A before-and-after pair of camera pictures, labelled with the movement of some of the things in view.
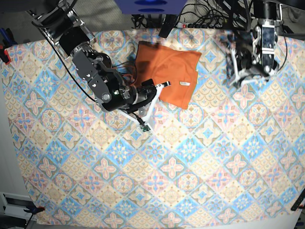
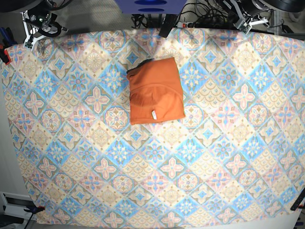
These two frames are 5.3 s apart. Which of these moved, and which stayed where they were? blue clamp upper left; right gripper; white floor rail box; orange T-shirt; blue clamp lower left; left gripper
Moved: right gripper; orange T-shirt; left gripper
Stayed: blue clamp upper left; blue clamp lower left; white floor rail box
